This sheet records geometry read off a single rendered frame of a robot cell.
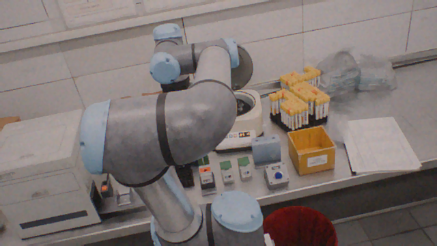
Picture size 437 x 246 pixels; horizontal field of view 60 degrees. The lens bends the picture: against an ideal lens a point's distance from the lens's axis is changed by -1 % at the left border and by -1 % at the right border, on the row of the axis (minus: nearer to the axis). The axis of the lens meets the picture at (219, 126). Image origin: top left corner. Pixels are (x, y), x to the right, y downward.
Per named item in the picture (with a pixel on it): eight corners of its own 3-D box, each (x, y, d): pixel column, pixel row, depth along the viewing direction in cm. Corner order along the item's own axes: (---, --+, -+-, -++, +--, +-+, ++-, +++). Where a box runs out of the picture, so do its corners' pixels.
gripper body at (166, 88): (168, 108, 120) (160, 74, 113) (195, 104, 120) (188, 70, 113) (168, 121, 113) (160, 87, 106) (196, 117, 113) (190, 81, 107)
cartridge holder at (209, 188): (201, 195, 131) (200, 188, 129) (199, 178, 139) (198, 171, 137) (217, 193, 132) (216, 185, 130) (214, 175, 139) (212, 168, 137)
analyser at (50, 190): (20, 240, 126) (-26, 175, 109) (38, 185, 148) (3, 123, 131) (110, 221, 127) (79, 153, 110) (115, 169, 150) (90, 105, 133)
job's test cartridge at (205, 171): (202, 188, 132) (199, 175, 129) (201, 179, 136) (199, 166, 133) (214, 186, 133) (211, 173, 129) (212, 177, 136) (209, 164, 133)
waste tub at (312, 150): (298, 176, 133) (298, 154, 127) (287, 153, 144) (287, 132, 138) (335, 169, 133) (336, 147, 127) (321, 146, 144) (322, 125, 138)
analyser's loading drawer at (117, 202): (90, 219, 127) (85, 208, 124) (92, 204, 132) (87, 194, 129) (149, 206, 128) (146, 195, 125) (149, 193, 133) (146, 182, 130)
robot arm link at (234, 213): (268, 257, 91) (262, 217, 85) (212, 263, 92) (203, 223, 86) (263, 222, 102) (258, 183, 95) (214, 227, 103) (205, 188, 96)
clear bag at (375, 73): (350, 91, 173) (352, 63, 165) (351, 73, 186) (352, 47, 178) (398, 92, 167) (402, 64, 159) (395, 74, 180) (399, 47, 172)
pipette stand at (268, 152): (255, 168, 139) (252, 147, 133) (252, 156, 145) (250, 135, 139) (282, 164, 139) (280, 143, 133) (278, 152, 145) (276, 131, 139)
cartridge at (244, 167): (241, 180, 135) (240, 166, 131) (239, 171, 139) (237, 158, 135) (252, 178, 135) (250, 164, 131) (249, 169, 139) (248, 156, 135)
